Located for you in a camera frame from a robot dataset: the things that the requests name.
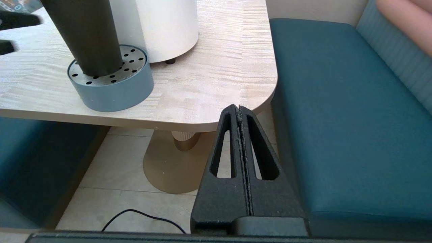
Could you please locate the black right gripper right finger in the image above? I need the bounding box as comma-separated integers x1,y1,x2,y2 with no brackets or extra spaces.
239,105,307,217

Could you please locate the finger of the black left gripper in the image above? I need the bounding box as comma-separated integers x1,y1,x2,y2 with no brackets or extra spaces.
0,11,43,31
0,40,16,56

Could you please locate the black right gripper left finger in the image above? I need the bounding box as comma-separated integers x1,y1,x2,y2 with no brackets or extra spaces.
191,104,252,235

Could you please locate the clear plastic snack bag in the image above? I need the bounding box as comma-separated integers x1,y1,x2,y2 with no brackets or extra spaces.
0,0,43,14

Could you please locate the large clear water dispenser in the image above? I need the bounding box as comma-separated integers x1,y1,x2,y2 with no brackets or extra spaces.
109,0,199,64

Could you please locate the black plastic cup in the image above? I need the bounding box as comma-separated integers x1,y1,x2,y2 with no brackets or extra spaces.
40,0,123,77

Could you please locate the golden table pedestal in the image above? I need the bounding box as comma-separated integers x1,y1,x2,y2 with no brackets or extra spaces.
143,128,223,194

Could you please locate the black floor cable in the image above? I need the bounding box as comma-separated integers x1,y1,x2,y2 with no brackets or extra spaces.
101,209,187,234

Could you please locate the blue upholstered bench sofa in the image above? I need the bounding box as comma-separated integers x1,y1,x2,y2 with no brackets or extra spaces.
0,116,110,230
269,0,432,240

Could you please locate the large blue perforated drip tray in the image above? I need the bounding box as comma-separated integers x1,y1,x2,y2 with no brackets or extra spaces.
67,45,155,112

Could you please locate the pink bolster cushion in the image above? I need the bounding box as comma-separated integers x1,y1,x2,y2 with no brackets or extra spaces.
376,0,432,57

